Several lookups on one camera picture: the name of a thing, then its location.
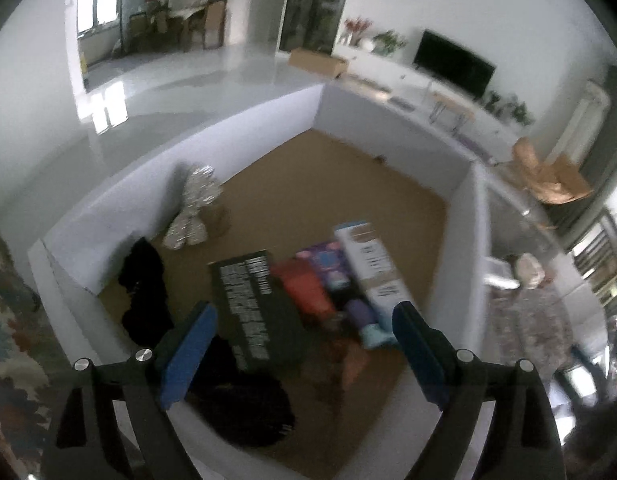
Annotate silver foil bundle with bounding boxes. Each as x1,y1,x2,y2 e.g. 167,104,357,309
162,162,224,251

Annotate cardboard box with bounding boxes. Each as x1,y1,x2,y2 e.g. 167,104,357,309
288,47,349,79

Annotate black printed box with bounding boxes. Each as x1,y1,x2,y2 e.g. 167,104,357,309
208,250,309,373

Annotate cream rolled towel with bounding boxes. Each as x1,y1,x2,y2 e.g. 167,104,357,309
508,252,546,291

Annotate black television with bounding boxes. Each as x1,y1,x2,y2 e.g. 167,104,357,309
413,30,496,101

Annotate large leafy potted plant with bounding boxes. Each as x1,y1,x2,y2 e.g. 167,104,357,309
503,95,535,127

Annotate red flowers in vase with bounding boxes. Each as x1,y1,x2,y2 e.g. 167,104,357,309
342,16,374,47

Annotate brown dining chair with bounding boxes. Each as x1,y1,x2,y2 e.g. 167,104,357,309
181,0,226,51

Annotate white storage box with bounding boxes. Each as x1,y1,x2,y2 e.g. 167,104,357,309
27,82,491,480

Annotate dark display cabinet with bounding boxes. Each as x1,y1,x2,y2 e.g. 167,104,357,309
278,0,356,56

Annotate floral patterned cloth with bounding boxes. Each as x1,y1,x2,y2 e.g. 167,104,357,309
0,215,74,480

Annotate clear plastic packet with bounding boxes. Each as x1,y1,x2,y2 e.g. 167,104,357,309
485,255,521,291

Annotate purple colourful packet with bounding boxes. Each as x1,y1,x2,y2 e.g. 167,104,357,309
296,241,396,350

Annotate green potted plant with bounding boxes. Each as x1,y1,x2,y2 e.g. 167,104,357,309
372,30,408,56

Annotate orange lounge chair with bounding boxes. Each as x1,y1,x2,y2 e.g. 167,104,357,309
511,137,594,206

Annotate wooden bench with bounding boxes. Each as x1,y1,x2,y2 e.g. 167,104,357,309
428,91,476,133

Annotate white television cabinet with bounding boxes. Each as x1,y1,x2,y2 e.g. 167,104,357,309
333,42,526,161

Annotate white and blue box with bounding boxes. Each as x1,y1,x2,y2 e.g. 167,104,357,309
333,220,414,328

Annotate black fuzzy pouch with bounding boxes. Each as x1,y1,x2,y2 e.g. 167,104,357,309
188,335,296,448

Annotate dark wooden chair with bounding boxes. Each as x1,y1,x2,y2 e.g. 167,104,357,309
571,210,617,301

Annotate grey green curtain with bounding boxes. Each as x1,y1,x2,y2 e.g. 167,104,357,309
583,65,617,221

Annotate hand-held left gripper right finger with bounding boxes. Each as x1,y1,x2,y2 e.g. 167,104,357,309
391,301,566,480

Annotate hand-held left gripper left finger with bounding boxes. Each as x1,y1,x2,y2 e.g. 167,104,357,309
41,301,219,480

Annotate black garment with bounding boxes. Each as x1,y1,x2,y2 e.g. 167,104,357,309
118,237,176,346

